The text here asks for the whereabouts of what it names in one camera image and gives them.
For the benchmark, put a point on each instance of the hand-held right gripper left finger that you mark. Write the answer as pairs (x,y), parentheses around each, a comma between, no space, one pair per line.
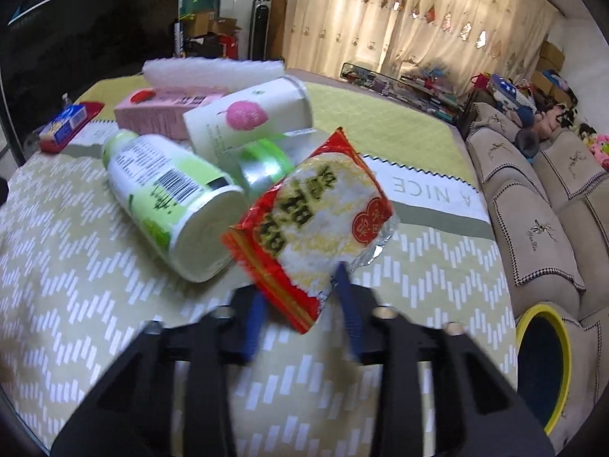
(254,328)

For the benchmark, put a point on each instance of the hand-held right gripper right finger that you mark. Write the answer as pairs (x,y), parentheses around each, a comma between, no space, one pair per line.
(354,328)

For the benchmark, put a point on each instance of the red snack packet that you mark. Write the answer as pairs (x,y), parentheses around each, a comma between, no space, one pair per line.
(309,209)

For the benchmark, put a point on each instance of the green tin can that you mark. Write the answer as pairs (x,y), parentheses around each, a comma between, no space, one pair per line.
(266,166)

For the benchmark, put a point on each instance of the green white drink bottle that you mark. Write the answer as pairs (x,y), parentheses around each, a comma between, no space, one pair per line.
(157,176)

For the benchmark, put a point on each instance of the yellow trash bin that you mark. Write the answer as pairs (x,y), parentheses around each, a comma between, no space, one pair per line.
(537,371)

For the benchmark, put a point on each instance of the tall white cup pink fruit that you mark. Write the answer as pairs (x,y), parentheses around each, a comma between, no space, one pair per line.
(266,109)

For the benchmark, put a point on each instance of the pink carton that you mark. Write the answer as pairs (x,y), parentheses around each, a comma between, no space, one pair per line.
(152,114)

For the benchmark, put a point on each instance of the patterned tablecloth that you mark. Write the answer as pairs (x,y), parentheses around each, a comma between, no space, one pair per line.
(71,271)

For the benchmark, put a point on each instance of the beige sofa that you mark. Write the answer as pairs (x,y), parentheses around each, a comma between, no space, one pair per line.
(533,209)

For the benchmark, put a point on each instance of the glass coffee table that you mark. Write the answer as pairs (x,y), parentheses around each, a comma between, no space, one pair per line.
(404,88)

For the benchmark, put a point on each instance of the dark neck pillow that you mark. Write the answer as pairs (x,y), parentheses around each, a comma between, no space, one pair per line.
(528,143)

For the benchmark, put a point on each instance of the red tray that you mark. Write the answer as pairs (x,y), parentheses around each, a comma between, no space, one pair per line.
(93,112)

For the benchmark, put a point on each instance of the dark blue plush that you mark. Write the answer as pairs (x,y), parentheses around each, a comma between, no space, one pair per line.
(525,115)

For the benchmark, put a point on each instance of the red bag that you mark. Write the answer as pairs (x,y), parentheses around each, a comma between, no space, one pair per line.
(480,82)

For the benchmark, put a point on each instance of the blue card box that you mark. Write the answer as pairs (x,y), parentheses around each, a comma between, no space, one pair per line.
(66,121)

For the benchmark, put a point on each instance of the blue star print bag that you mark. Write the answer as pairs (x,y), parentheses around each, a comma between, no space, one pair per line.
(503,89)

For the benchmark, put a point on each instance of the clear water bottle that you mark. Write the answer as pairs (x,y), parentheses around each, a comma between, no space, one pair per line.
(66,100)

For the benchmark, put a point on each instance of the tower fan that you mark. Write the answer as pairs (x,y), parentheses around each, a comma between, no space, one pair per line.
(259,28)

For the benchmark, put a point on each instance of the white long box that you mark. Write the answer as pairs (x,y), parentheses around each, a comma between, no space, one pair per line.
(179,38)

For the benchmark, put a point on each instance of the open cardboard box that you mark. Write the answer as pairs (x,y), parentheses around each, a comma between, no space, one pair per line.
(202,24)
(224,27)

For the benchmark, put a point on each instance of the pile of plush toys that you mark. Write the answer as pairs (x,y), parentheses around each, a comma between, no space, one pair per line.
(594,143)

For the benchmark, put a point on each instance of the cream embroidered curtain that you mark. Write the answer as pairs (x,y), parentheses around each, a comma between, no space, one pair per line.
(476,24)
(333,9)

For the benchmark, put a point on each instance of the stack of cardboard boxes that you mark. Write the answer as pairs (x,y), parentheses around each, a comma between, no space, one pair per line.
(549,69)

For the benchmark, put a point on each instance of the large curved television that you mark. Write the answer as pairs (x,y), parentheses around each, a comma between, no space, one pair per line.
(95,33)

